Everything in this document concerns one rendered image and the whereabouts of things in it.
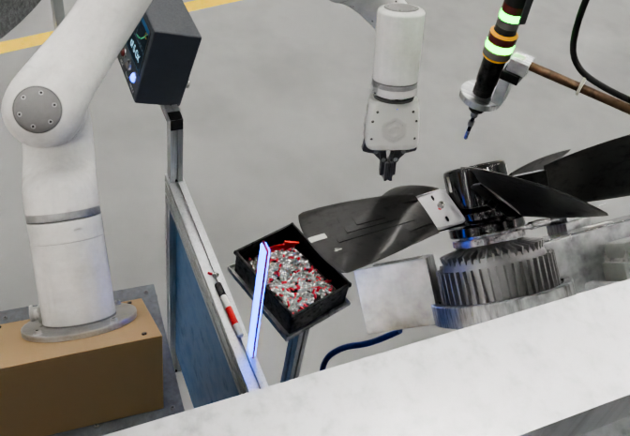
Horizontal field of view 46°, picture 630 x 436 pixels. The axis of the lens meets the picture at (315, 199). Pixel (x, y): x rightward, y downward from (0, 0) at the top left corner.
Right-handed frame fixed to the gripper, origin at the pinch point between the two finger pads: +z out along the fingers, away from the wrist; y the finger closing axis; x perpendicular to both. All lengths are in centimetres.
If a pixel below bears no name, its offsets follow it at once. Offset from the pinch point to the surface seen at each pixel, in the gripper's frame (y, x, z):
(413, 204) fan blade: 3.4, -9.7, 2.7
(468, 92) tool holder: 7.8, -18.2, -22.6
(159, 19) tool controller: -45, 33, -20
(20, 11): -105, 151, 9
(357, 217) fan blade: -7.5, -11.6, 3.9
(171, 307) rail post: -49, 48, 68
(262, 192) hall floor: -18, 140, 80
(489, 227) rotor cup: 16.3, -15.8, 4.4
